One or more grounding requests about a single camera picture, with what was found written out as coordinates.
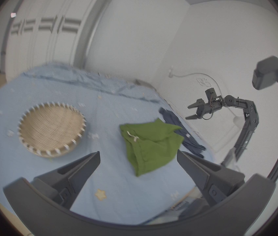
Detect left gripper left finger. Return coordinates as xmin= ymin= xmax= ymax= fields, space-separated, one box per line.
xmin=33 ymin=151 xmax=101 ymax=209

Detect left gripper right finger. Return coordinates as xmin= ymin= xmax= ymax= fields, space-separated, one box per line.
xmin=177 ymin=149 xmax=245 ymax=207

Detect green shorts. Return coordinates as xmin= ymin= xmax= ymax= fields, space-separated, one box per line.
xmin=119 ymin=118 xmax=185 ymax=177

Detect round woven basket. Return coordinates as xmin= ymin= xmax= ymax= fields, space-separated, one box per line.
xmin=18 ymin=102 xmax=87 ymax=159

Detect dark blue T-shirt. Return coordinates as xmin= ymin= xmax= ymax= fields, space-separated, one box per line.
xmin=159 ymin=107 xmax=206 ymax=159

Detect grey bedside table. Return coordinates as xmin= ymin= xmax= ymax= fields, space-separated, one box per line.
xmin=134 ymin=79 xmax=157 ymax=89

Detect white wardrobe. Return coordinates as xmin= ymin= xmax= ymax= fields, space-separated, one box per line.
xmin=1 ymin=0 xmax=113 ymax=83

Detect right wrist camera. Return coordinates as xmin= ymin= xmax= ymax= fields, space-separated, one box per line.
xmin=204 ymin=88 xmax=222 ymax=103

